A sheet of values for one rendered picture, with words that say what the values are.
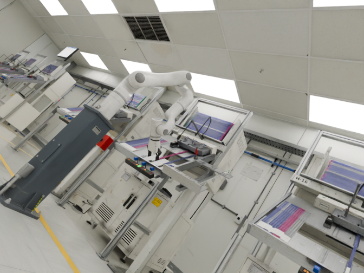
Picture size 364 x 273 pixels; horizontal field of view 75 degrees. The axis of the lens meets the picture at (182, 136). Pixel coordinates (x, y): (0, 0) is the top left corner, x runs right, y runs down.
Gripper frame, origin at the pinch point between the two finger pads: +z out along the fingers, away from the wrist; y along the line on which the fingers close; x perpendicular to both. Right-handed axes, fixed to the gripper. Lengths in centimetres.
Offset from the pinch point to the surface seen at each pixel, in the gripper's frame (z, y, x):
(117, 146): 11, -54, 2
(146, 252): 52, 33, -28
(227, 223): 137, 1, 154
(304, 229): 36, 104, 69
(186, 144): 5, -15, 56
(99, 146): 25, -91, 5
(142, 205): 29.5, 13.3, -17.6
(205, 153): 7, 6, 61
